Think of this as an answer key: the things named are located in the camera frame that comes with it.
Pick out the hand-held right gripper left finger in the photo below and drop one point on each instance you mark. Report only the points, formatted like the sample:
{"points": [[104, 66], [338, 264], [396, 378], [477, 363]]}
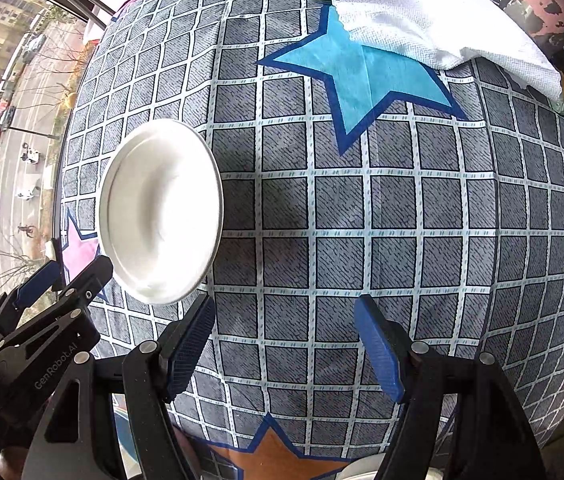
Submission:
{"points": [[189, 347]]}

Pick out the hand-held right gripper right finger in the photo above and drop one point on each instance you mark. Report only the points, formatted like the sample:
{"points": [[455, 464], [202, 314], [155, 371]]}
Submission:
{"points": [[379, 347]]}

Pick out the checkered star tablecloth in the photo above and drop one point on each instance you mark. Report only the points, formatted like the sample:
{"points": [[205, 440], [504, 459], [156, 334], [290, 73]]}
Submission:
{"points": [[361, 210]]}

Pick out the small white bowl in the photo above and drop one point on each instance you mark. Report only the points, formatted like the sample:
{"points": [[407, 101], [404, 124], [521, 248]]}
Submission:
{"points": [[162, 210]]}

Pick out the white towel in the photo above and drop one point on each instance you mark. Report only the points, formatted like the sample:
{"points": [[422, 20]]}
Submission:
{"points": [[426, 25]]}

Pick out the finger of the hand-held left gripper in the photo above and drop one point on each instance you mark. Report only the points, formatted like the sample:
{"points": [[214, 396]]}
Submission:
{"points": [[37, 282], [89, 277]]}

